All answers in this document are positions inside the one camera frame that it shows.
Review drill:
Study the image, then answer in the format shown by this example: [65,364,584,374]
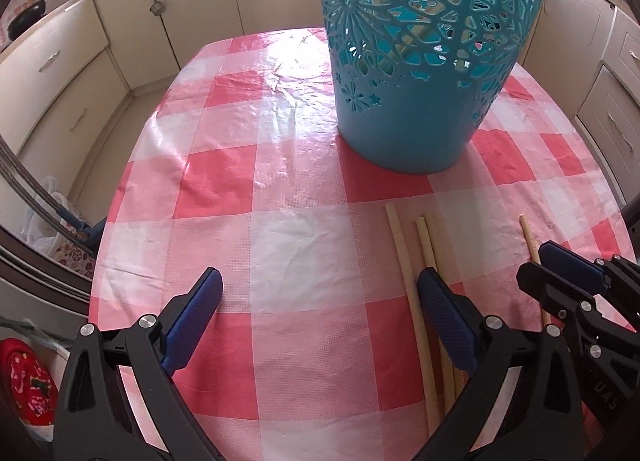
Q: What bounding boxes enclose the lone bamboo chopstick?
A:
[518,214,552,327]

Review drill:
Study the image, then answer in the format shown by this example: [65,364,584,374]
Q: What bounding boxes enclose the white kitchen base cabinets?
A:
[1,0,639,187]

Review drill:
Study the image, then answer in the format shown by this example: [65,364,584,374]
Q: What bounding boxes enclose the red round tin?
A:
[1,339,58,426]

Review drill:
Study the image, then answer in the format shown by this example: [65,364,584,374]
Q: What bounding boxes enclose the white trash bag bin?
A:
[20,175,96,279]

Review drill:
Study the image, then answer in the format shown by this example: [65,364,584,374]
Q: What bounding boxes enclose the blue perforated plastic basket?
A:
[321,0,542,174]

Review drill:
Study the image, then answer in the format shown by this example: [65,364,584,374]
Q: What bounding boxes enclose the pink checkered plastic tablecloth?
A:
[89,29,634,460]

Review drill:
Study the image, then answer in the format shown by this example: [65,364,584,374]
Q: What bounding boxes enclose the black wok on counter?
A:
[8,0,47,42]

